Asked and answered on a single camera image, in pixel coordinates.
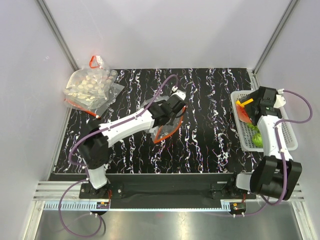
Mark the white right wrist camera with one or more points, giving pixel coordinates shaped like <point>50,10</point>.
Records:
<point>280,100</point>

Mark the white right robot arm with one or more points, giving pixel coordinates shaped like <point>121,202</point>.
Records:
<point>277,173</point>

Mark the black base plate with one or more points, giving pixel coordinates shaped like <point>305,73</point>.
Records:
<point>121,186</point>

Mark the yellow orange mango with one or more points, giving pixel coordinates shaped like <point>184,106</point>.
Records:
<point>243,104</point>

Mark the clear orange-zip bag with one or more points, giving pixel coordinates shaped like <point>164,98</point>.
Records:
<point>164,127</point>

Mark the pile of spare bags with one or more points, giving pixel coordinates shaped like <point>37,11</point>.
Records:
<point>92,90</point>

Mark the watermelon slice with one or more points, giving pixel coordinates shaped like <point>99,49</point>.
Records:
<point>242,115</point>

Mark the orange bag loop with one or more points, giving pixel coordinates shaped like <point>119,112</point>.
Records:
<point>96,61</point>

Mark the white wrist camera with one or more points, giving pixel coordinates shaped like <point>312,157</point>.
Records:
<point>179,93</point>
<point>280,100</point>

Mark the white plastic basket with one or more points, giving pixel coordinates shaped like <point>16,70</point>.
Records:
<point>267,125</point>

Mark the green cabbage ball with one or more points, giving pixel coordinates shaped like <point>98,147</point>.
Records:
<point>257,140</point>

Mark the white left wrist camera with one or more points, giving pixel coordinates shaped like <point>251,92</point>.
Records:
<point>179,93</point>

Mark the green grapes bunch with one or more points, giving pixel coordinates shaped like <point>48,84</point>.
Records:
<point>253,127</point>

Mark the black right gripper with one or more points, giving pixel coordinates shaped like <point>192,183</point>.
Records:
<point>248,106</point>

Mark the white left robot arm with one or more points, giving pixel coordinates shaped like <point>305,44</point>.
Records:
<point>95,145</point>

